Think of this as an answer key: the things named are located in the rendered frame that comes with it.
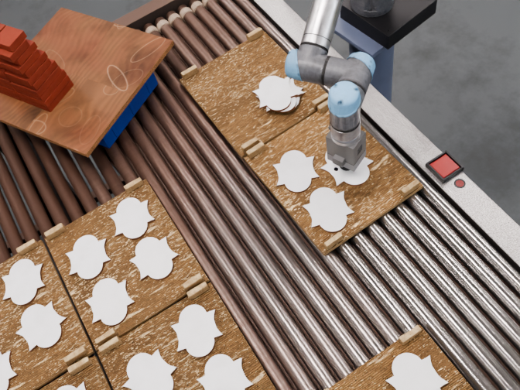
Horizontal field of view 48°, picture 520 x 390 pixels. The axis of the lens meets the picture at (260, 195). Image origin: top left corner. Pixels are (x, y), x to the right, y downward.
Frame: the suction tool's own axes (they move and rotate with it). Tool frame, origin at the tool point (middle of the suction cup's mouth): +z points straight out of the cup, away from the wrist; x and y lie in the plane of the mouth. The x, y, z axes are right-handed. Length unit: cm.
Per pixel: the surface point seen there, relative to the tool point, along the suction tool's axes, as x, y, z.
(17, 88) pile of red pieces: -32, -101, -11
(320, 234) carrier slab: -18.7, 2.6, 7.3
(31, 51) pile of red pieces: -24, -93, -24
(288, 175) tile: -7.5, -15.8, 6.4
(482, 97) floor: 124, 0, 100
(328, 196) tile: -7.7, -1.7, 6.4
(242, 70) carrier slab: 20, -53, 7
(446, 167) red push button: 18.1, 21.7, 7.9
